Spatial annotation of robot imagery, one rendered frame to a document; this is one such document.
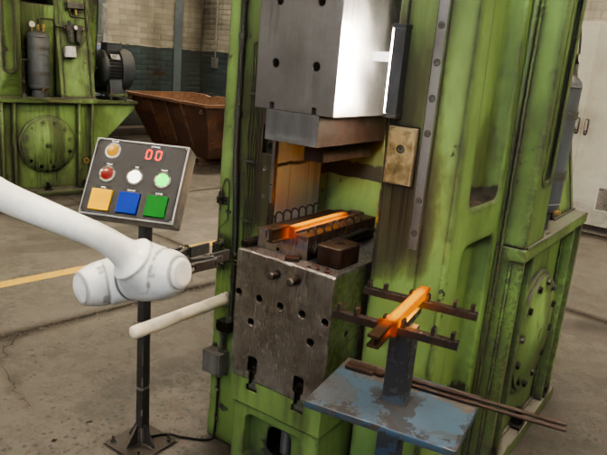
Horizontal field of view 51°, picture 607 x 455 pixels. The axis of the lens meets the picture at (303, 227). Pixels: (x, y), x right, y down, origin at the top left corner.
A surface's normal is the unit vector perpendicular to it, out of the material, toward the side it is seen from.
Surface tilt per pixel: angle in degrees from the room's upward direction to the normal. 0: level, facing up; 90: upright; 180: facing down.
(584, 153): 90
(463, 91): 90
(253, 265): 90
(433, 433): 0
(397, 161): 90
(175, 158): 60
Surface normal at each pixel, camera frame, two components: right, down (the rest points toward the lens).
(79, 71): 0.64, 0.06
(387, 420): 0.08, -0.96
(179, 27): 0.73, 0.23
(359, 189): -0.58, 0.17
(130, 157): -0.12, -0.27
